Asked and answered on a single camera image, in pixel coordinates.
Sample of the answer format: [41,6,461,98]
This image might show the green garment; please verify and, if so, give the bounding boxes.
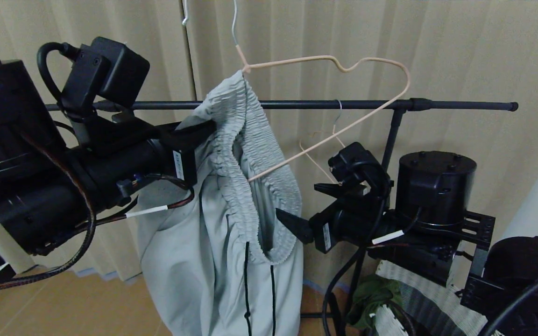
[346,274,405,330]

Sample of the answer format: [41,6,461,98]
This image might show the pale grey shorts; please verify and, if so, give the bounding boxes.
[136,70,305,336]

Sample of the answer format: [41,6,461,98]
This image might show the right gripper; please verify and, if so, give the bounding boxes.
[276,183,396,255]

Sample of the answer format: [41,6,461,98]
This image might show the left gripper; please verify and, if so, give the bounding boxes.
[68,122,199,215]

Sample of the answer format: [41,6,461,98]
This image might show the pink clothes hanger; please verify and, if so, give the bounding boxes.
[181,0,412,182]
[298,99,344,186]

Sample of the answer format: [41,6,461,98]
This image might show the white laundry basket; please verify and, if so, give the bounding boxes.
[372,259,504,336]

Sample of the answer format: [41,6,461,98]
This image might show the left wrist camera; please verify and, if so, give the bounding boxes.
[60,36,152,150]

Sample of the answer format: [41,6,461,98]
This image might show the black braided cable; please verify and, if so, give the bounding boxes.
[0,133,98,294]

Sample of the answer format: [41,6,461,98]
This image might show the black clothes rack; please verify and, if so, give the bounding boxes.
[45,97,519,336]

